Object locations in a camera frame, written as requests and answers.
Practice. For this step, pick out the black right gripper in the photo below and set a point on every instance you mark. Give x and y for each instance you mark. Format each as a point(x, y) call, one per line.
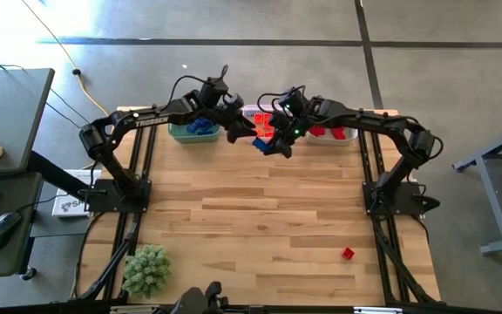
point(283, 139)

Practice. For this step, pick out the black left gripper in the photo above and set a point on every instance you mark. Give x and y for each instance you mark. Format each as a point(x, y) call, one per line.
point(237, 121)

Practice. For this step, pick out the large blue toy brick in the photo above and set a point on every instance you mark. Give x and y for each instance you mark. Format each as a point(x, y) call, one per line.
point(206, 123)

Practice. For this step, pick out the large red toy brick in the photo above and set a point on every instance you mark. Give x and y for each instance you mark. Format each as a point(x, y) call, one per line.
point(339, 133)
point(317, 131)

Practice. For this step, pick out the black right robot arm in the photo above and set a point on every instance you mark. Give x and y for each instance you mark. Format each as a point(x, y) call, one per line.
point(364, 120)

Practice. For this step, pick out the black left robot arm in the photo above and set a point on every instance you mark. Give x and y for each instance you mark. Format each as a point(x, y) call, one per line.
point(155, 118)

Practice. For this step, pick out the clear plastic bin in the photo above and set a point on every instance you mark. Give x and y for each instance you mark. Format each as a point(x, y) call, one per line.
point(247, 114)

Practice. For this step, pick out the white plastic bin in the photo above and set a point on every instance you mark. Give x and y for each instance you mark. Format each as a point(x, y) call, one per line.
point(320, 140)

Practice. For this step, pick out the green plastic bin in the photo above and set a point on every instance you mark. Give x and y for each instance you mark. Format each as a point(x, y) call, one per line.
point(181, 137)

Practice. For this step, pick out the small red toy brick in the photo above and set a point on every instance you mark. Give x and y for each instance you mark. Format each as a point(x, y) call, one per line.
point(348, 253)

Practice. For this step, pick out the green artificial plant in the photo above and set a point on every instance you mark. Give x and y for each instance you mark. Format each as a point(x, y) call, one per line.
point(146, 270)

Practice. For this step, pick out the white printed box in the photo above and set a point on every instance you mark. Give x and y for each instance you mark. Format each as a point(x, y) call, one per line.
point(68, 205)

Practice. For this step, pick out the grey metal table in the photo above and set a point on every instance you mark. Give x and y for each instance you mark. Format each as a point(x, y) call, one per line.
point(495, 196)

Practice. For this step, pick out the black computer mouse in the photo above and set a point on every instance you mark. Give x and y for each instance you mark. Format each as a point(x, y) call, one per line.
point(2, 229)

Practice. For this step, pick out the dark grey desk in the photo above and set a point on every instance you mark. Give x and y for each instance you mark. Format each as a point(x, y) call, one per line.
point(7, 261)

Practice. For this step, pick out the black aluminium rig frame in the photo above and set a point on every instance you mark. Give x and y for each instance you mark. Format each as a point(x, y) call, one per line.
point(137, 152)

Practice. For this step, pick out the black table-level camera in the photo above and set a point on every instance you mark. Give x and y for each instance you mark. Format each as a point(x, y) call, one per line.
point(198, 301)

